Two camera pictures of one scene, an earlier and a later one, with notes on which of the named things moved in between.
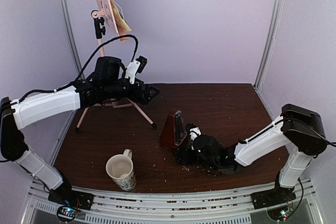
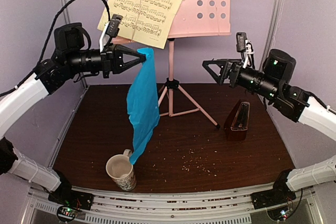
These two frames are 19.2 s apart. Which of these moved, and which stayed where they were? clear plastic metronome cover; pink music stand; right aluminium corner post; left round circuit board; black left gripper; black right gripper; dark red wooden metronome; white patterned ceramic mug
Moved: black left gripper; pink music stand; black right gripper; clear plastic metronome cover; dark red wooden metronome
Stayed: left round circuit board; right aluminium corner post; white patterned ceramic mug
